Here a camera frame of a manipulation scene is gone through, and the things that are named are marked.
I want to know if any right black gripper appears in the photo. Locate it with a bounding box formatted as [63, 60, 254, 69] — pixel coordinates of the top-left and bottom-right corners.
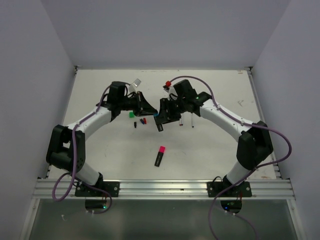
[156, 96, 187, 123]

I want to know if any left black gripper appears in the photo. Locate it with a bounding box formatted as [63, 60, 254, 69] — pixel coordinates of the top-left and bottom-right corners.
[118, 91, 157, 117]

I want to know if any green highlighter cap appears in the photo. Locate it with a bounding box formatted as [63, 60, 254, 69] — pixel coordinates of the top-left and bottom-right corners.
[129, 111, 135, 118]

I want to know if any blue black highlighter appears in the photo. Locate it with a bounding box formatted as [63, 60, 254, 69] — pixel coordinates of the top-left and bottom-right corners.
[155, 119, 164, 132]

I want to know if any pink black highlighter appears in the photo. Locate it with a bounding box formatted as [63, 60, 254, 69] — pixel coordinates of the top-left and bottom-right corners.
[154, 146, 166, 167]

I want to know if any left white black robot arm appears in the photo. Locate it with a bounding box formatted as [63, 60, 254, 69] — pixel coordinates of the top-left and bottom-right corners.
[46, 78, 158, 197]

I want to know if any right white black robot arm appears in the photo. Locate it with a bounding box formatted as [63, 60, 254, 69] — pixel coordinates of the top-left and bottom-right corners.
[154, 79, 274, 197]

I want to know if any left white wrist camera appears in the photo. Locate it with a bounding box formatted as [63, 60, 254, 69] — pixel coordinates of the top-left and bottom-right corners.
[128, 78, 141, 93]

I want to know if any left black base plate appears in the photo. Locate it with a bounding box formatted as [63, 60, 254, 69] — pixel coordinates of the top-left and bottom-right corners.
[74, 181, 120, 198]

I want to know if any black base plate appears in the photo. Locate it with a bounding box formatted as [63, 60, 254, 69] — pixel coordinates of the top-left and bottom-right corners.
[206, 181, 253, 198]
[74, 181, 120, 198]

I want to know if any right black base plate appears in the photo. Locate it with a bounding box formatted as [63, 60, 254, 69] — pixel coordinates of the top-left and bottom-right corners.
[206, 181, 253, 198]

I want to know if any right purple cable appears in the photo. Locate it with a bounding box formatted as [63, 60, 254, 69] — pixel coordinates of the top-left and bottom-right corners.
[171, 75, 293, 240]

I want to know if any right aluminium side rail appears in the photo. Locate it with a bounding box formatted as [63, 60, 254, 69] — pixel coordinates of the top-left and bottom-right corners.
[248, 71, 283, 180]

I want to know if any aluminium front rail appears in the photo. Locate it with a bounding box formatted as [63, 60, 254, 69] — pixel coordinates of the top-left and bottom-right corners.
[31, 178, 295, 200]

